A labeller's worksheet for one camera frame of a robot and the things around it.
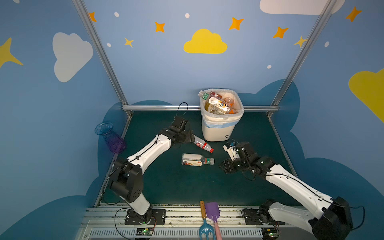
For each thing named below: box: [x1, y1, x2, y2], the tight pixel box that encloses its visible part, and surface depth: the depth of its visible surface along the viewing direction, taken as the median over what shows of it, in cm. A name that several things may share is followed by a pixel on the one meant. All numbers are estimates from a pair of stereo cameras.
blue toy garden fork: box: [199, 200, 216, 240], surface depth 72 cm
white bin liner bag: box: [200, 88, 244, 129], surface depth 86 cm
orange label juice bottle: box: [225, 97, 234, 108], surface depth 98 cm
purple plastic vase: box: [94, 122, 126, 154], surface depth 89 cm
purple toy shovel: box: [205, 201, 223, 240], surface depth 76 cm
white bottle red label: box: [193, 134, 214, 154], surface depth 100 cm
